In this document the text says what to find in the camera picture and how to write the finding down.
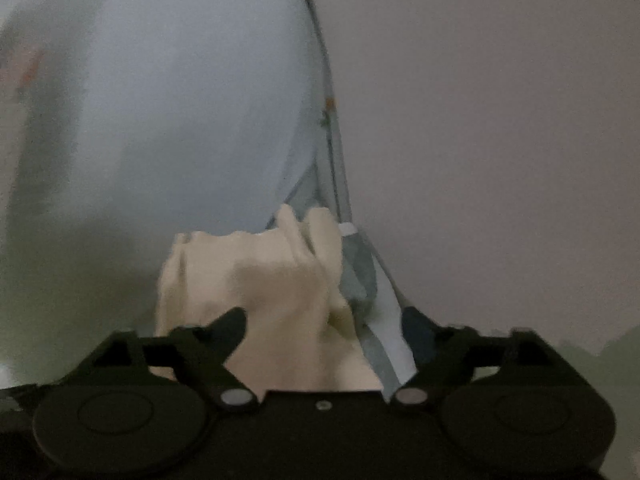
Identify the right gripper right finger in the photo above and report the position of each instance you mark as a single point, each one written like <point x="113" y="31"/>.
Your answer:
<point x="443" y="356"/>

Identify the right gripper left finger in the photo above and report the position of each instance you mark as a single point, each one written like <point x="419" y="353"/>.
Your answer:
<point x="200" y="353"/>

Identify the beige shirt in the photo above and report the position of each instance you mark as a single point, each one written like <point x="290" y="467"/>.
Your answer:
<point x="300" y="331"/>

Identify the light blue carrot-print quilt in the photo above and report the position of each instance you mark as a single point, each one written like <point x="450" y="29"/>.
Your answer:
<point x="127" y="122"/>

